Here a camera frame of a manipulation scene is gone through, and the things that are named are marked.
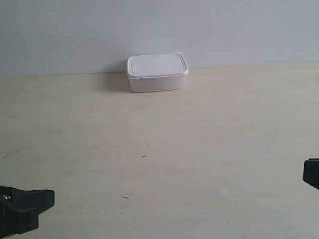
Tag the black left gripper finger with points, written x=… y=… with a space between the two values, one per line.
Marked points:
x=20 y=209

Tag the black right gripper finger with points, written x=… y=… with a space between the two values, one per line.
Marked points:
x=311 y=172

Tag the white lidded plastic container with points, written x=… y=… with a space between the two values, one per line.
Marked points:
x=157 y=72

